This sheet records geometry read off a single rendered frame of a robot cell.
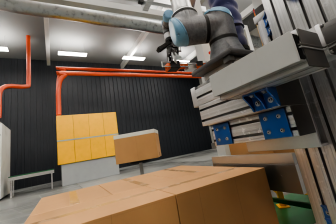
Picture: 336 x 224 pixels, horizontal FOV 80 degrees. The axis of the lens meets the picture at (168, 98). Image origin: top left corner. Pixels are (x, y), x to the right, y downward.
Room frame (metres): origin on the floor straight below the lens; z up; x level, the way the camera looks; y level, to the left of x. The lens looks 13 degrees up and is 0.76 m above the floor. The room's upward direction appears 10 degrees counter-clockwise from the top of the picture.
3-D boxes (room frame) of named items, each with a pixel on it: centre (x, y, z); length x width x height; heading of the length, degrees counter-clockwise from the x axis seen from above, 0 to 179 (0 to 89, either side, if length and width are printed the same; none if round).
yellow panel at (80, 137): (8.12, 3.43, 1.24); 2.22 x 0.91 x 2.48; 121
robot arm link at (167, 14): (1.21, -0.11, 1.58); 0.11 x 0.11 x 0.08; 5
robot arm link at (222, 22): (0.77, -0.26, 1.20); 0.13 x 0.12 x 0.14; 95
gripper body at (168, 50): (1.31, -0.09, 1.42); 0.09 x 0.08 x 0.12; 114
